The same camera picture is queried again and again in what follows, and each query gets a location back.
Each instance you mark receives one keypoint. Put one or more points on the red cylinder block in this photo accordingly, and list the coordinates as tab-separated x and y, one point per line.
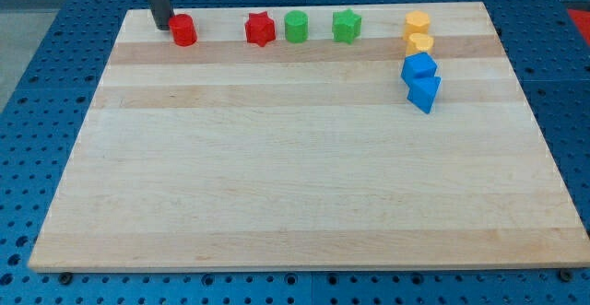
183	31

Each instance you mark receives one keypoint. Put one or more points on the red star block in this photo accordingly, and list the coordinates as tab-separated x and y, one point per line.
260	29

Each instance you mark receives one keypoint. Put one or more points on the green cylinder block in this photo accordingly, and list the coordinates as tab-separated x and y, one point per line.
296	26

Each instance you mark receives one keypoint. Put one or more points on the light wooden board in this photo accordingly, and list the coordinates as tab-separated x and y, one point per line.
228	156

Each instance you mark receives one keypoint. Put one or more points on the green star block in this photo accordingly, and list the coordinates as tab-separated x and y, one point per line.
346	26

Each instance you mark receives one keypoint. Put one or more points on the yellow hexagon block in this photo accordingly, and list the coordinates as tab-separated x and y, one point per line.
416	22

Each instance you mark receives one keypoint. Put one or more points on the yellow heart block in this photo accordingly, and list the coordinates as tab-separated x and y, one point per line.
419	43

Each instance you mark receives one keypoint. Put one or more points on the blue cube block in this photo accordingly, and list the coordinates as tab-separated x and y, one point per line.
418	65

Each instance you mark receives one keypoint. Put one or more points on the blue triangle block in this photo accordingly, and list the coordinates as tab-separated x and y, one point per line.
423	91

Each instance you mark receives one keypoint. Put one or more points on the red object at right edge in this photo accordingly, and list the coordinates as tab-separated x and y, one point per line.
581	19

